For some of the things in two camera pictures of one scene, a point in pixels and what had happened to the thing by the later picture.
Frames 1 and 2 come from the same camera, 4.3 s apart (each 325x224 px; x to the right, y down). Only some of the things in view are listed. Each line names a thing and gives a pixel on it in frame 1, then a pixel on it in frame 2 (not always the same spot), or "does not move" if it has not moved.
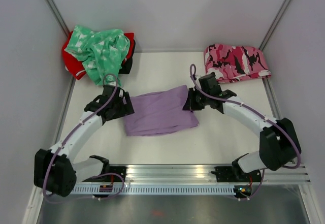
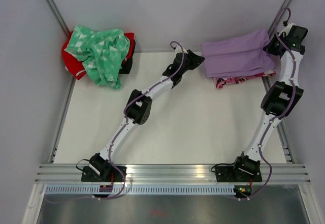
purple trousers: (160, 113) → (241, 54)
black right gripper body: (198, 100) → (273, 47)
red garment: (77, 66) does not move
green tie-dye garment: (101, 52) does not move
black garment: (127, 65) does not move
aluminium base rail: (204, 173) does not move
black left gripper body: (121, 109) → (191, 63)
